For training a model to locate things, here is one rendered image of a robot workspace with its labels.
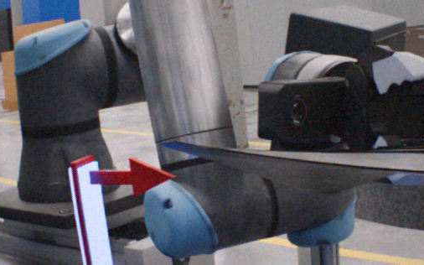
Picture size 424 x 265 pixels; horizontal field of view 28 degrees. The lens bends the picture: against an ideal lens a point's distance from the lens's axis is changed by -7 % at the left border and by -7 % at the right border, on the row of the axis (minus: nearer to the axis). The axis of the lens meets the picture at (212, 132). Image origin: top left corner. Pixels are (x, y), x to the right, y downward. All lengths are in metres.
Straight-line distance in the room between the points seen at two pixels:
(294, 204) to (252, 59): 10.97
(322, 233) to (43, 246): 0.46
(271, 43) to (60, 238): 10.40
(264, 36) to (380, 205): 8.97
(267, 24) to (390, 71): 10.88
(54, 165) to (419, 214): 1.61
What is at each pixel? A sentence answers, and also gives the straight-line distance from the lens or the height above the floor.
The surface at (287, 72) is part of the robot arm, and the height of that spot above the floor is 1.20.
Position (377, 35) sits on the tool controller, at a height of 1.22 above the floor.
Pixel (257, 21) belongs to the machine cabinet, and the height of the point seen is 0.89.
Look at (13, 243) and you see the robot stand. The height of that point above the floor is 0.97.
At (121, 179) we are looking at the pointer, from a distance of 0.55.
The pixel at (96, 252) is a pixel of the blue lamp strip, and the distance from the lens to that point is 0.57.
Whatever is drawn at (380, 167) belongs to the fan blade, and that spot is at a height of 1.20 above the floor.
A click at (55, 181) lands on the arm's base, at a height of 1.07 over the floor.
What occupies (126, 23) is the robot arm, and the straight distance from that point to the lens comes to 1.20.
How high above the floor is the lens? 1.28
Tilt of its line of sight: 9 degrees down
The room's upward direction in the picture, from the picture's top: 6 degrees counter-clockwise
